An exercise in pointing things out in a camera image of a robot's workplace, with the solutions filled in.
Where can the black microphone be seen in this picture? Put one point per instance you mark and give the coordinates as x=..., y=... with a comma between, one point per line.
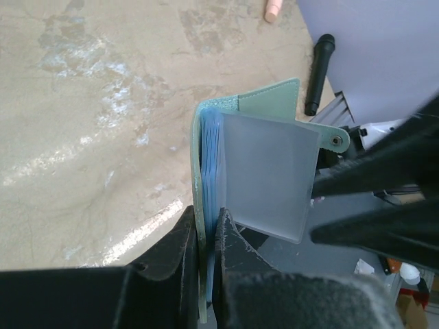
x=322, y=53

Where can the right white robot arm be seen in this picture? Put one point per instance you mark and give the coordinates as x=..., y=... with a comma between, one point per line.
x=377, y=127

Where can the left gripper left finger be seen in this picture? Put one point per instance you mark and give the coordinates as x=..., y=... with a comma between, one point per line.
x=159, y=289

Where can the aluminium frame rail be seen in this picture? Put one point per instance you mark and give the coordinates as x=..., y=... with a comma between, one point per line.
x=337, y=115

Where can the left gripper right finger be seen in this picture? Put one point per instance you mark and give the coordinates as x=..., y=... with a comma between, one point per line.
x=250, y=293

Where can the green card holder wallet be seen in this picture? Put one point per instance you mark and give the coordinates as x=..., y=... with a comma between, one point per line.
x=250, y=155

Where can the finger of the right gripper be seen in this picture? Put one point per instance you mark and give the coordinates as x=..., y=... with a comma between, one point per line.
x=408, y=233
x=408, y=155

